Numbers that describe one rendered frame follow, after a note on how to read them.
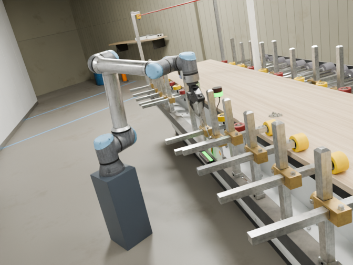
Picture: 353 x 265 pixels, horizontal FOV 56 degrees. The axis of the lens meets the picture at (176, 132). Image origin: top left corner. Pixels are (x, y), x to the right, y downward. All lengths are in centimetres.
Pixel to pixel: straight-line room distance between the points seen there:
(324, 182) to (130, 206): 172
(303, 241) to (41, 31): 1068
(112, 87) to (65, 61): 930
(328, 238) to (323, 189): 19
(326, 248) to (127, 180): 159
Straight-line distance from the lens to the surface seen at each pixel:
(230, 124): 175
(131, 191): 253
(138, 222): 267
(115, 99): 242
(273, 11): 631
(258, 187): 128
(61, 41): 1167
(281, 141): 130
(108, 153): 242
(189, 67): 190
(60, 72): 1158
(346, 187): 138
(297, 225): 109
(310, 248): 140
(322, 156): 108
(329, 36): 592
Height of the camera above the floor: 161
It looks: 20 degrees down
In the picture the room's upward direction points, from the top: 12 degrees counter-clockwise
